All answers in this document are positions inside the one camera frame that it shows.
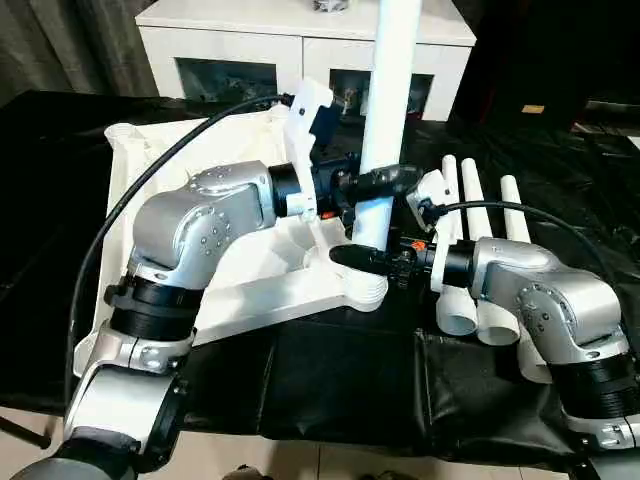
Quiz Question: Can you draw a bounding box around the grey curtain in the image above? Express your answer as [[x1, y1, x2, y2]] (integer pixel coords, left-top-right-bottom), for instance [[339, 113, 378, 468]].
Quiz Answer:
[[0, 0, 159, 109]]

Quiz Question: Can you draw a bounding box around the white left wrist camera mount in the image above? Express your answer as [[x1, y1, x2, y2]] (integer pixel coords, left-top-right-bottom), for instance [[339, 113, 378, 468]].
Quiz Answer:
[[284, 78, 344, 224]]

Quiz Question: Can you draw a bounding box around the black cabinet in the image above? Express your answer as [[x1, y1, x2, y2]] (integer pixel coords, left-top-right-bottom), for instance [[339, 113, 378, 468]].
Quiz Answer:
[[449, 0, 640, 131]]

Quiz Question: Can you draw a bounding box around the white cabinet with glass doors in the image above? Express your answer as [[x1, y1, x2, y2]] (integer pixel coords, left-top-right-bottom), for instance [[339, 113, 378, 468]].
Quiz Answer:
[[134, 0, 476, 124]]

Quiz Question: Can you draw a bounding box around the black object pile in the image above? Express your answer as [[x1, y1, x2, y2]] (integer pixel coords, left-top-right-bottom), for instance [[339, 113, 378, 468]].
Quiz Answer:
[[312, 0, 356, 14]]

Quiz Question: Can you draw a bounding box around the white plastic table leg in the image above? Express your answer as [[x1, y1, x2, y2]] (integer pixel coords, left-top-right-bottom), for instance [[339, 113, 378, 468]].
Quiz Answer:
[[435, 154, 479, 337], [499, 174, 554, 385], [347, 0, 424, 314], [460, 158, 521, 346]]

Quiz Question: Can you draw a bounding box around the black mat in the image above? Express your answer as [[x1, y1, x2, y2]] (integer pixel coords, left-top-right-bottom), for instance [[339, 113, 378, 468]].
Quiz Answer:
[[0, 89, 640, 471]]

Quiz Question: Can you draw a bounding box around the white plastic table top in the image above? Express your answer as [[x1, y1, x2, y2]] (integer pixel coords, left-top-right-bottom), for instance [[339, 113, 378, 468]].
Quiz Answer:
[[73, 107, 389, 379]]

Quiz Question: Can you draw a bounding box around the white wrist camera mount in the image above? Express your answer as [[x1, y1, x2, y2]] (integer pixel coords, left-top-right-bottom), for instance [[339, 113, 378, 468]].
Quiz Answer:
[[405, 169, 459, 294], [284, 78, 344, 224]]

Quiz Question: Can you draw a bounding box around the dark rounded robot foot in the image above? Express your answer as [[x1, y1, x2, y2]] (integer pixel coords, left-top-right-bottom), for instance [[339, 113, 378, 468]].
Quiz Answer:
[[234, 464, 274, 480]]

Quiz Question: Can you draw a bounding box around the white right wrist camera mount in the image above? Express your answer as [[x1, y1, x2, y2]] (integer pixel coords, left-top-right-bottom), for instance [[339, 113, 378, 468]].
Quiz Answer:
[[405, 169, 459, 294]]

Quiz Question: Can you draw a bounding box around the black stand leg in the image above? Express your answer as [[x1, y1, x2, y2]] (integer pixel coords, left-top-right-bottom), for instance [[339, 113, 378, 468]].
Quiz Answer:
[[0, 414, 51, 449]]

